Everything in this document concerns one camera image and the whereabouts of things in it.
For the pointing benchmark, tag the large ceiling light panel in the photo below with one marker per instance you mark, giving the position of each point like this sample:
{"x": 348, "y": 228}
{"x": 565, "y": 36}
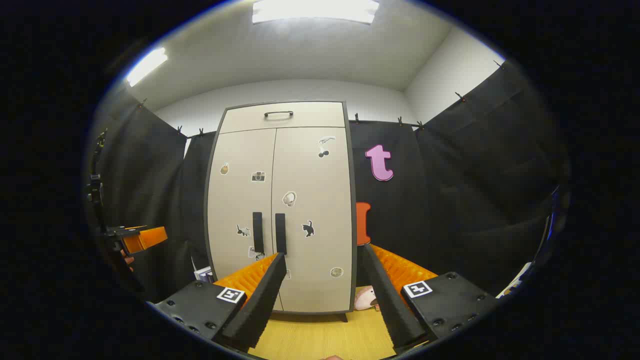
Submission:
{"x": 315, "y": 11}

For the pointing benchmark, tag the pink and white plush item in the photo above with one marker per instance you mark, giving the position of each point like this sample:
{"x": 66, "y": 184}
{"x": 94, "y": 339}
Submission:
{"x": 364, "y": 298}

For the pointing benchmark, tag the beige double-door shoe cabinet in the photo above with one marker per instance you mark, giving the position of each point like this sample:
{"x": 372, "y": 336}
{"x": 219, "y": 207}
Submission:
{"x": 320, "y": 315}

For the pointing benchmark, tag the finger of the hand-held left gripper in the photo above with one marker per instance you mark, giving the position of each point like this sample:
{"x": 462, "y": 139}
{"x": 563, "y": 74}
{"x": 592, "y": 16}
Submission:
{"x": 147, "y": 239}

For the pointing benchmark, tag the white printed paper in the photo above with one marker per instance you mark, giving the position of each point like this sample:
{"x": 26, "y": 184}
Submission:
{"x": 517, "y": 280}

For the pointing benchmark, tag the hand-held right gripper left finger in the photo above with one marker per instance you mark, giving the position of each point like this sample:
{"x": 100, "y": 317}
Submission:
{"x": 260, "y": 305}

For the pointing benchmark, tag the beige cabinet door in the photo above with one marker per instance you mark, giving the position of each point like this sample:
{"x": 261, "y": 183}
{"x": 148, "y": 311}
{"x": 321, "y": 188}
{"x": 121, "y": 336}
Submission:
{"x": 235, "y": 200}
{"x": 320, "y": 240}

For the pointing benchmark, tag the narrow ceiling light panel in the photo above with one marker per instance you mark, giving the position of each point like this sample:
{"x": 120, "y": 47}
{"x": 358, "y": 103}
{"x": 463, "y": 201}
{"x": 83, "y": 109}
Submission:
{"x": 146, "y": 66}

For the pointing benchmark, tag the black backdrop cloth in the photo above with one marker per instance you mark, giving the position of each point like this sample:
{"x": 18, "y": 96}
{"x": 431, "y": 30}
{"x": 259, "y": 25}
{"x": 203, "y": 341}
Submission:
{"x": 450, "y": 200}

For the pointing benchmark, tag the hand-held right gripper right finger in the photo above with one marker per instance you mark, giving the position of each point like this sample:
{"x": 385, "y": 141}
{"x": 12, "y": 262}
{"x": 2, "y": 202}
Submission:
{"x": 390, "y": 305}

